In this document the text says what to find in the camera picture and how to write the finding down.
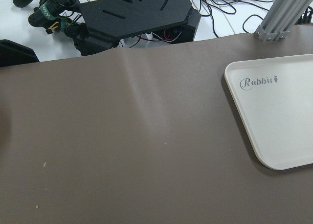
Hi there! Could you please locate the cream rectangular tray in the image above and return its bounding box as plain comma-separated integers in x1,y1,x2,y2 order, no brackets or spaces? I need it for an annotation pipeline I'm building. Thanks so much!
224,54,313,170

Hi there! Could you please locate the black plate stand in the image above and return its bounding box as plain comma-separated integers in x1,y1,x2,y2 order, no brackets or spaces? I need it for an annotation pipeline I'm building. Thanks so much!
73,0,201,56

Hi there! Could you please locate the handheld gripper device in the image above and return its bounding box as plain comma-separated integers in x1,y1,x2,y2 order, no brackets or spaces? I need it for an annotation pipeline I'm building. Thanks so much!
13,0,86,38

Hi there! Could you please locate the aluminium frame post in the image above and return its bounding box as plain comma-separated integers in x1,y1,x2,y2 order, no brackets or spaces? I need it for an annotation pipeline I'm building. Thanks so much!
254,0,313,42

